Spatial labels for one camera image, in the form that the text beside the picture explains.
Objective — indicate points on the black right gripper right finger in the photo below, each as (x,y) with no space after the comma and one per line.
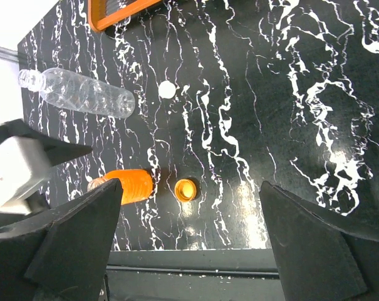
(320,254)

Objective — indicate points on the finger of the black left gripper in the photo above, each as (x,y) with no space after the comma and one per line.
(58,151)

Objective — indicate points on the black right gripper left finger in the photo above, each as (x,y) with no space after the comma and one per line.
(63,250)

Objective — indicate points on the orange juice bottle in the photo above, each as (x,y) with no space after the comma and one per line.
(137,184)

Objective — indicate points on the orange bottle cap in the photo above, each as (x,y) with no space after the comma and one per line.
(185,190)

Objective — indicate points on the clear empty plastic bottle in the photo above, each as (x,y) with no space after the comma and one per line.
(68,90)

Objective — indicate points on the white bottle cap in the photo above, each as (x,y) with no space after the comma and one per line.
(166,89)

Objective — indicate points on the orange wooden shelf rack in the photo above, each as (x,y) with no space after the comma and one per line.
(103,14)

